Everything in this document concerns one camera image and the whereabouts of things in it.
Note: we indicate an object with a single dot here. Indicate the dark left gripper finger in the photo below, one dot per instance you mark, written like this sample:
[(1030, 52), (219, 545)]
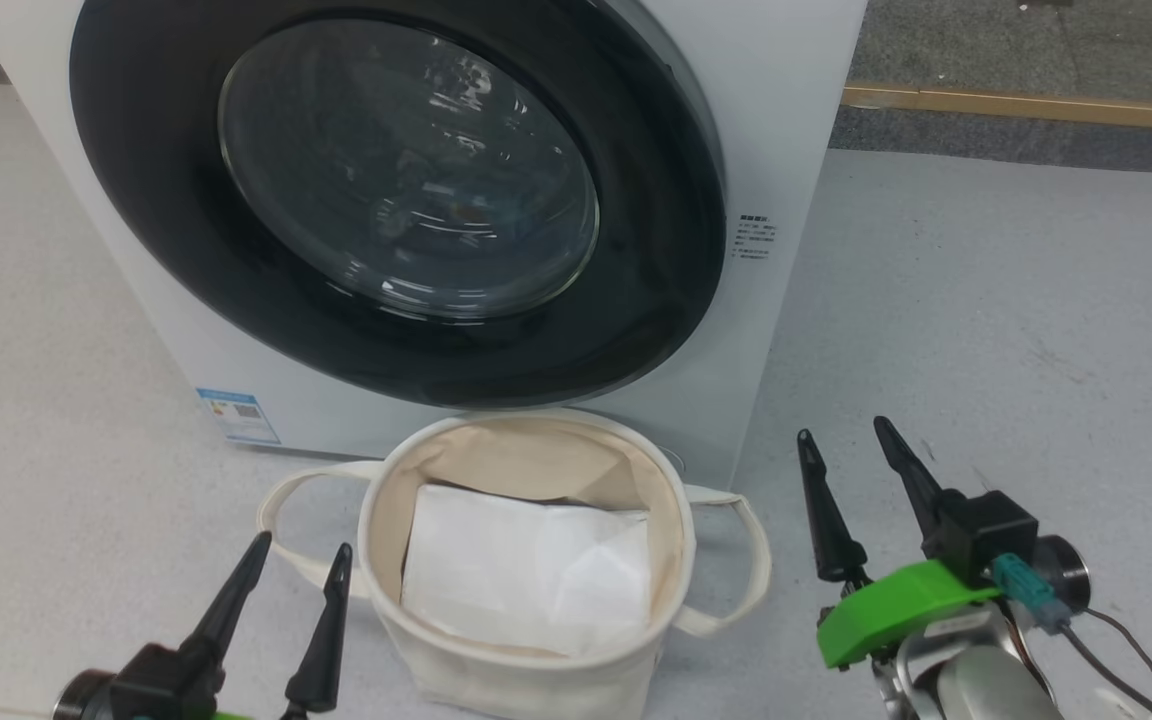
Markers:
[(321, 640), (226, 600)]

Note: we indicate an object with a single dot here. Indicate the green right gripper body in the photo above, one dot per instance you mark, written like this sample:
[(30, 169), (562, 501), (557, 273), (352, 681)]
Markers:
[(886, 610)]

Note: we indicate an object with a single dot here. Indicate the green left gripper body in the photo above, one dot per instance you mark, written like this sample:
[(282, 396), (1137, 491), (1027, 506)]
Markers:
[(228, 716)]

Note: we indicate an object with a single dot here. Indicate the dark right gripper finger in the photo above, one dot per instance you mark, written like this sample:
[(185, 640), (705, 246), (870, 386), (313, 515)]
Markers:
[(831, 520), (914, 480)]

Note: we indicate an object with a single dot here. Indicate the round black glass washer door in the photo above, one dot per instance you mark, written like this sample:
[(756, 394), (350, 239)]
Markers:
[(156, 200)]

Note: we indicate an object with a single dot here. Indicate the cream canvas laundry basket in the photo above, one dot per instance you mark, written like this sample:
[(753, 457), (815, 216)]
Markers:
[(496, 690)]

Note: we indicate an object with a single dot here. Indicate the white cloth basket liner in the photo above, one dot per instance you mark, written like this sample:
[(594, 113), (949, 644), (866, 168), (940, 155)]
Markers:
[(516, 570)]

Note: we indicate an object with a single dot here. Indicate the white front-load washing machine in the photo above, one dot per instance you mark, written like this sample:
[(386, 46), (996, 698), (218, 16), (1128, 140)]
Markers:
[(786, 100)]

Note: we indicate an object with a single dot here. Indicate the blue energy label sticker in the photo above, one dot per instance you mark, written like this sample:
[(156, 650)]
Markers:
[(238, 416)]

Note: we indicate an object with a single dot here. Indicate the small printed text sticker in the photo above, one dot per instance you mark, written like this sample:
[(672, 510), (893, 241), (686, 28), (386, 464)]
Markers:
[(755, 238)]

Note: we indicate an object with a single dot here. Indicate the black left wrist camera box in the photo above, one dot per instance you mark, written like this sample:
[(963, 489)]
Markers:
[(151, 685)]

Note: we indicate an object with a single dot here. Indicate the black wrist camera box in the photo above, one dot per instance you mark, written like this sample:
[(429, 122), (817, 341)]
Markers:
[(151, 685), (981, 530)]

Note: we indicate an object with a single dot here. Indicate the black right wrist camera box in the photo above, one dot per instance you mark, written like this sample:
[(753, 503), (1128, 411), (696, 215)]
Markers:
[(981, 530)]

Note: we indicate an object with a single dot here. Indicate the teal right camera connector plug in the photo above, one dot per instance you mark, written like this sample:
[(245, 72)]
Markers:
[(1021, 585)]

